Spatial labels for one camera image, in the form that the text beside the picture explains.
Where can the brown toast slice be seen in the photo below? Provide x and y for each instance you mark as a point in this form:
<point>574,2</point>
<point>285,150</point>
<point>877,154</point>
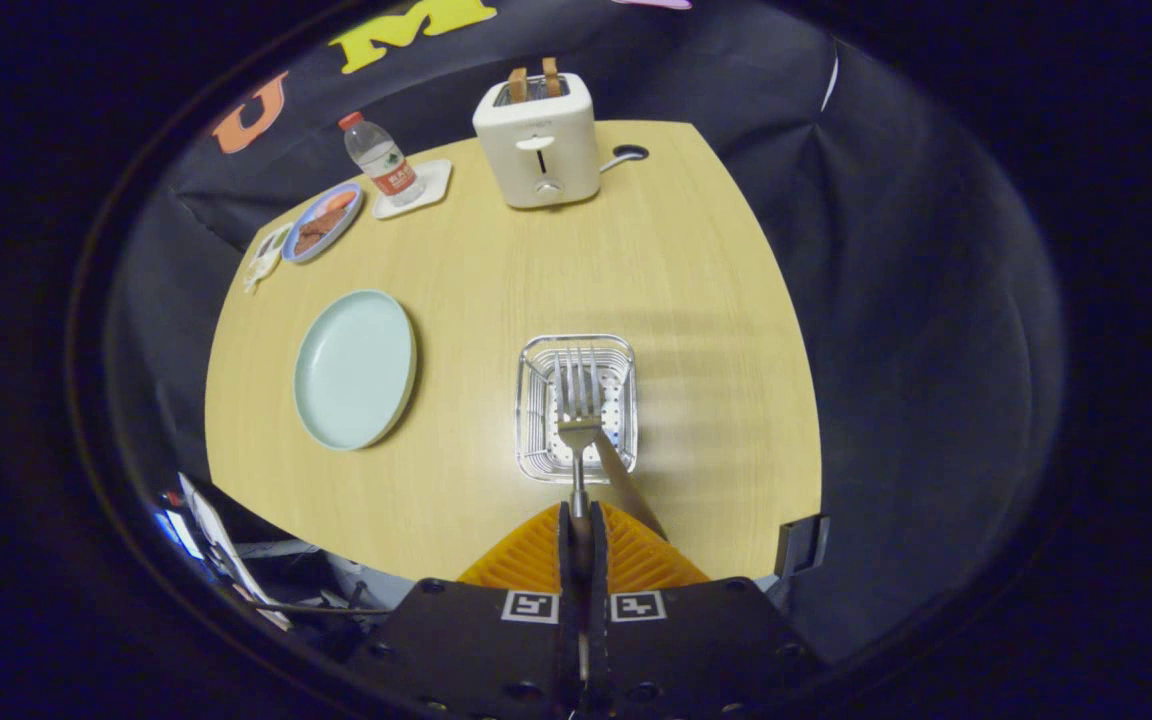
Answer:
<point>518,85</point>
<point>552,77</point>

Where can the blue lit device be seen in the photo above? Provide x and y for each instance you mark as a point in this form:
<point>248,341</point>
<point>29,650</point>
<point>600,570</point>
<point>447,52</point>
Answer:
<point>176,522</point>

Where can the brown meat pieces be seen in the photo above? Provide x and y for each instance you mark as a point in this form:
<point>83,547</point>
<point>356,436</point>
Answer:
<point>316,232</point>

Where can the orange round food slice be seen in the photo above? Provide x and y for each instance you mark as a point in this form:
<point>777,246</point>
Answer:
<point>339,200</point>

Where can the clear water bottle red cap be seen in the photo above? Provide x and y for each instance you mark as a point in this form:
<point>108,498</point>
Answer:
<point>383,160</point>

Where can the white paper sheet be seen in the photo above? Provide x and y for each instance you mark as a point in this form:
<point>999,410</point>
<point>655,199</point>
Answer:
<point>226,550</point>

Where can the white square coaster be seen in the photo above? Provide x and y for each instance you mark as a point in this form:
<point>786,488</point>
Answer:
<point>436,180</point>

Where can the white condiment tray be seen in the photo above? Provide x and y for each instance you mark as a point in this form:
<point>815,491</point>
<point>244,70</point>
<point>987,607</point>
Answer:
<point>268,258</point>

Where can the black box bracket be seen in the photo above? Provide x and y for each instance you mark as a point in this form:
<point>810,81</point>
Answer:
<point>801,545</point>

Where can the light green plate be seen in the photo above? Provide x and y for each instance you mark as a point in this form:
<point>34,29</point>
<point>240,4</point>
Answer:
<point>356,370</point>

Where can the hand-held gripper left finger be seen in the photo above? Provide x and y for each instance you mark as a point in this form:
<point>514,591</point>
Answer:
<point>496,650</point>

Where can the blue plate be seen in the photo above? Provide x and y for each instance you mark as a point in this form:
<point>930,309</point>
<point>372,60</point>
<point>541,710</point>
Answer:
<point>348,225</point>

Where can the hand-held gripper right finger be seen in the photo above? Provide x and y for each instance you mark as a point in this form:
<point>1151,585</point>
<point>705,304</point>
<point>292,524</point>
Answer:
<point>676,650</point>

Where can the black backdrop cloth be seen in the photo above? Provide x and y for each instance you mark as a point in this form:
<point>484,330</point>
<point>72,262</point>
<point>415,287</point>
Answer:
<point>916,300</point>

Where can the white toaster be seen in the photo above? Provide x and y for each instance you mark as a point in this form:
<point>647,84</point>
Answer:
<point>498,140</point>

